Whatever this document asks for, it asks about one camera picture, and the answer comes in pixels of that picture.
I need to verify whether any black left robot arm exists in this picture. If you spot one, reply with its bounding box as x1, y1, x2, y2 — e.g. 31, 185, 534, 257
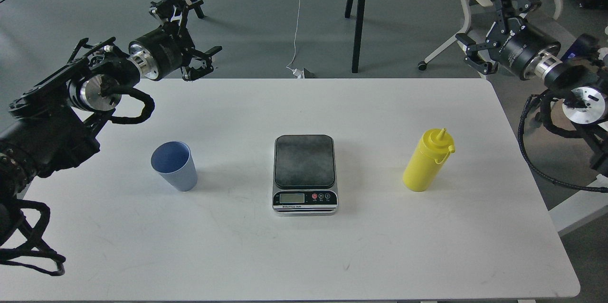
0, 0, 222, 276

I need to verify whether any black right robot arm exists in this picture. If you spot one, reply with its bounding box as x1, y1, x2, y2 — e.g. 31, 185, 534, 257
455, 0, 607, 193

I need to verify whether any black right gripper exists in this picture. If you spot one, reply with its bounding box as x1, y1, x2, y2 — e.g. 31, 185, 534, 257
455, 0, 562, 81

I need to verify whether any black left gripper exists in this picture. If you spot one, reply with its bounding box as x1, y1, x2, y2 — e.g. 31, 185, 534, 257
128, 0, 222, 81

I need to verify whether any white hanging cable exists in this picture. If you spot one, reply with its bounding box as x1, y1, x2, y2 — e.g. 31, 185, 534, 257
286, 0, 304, 78

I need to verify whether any blue plastic cup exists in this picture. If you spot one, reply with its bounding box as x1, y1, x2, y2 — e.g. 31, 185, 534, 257
151, 141, 198, 192

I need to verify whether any yellow squeeze bottle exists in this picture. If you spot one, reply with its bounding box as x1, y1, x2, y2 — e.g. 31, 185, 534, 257
402, 128, 455, 192

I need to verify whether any black digital kitchen scale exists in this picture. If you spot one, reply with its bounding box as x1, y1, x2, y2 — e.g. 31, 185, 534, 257
271, 134, 339, 216

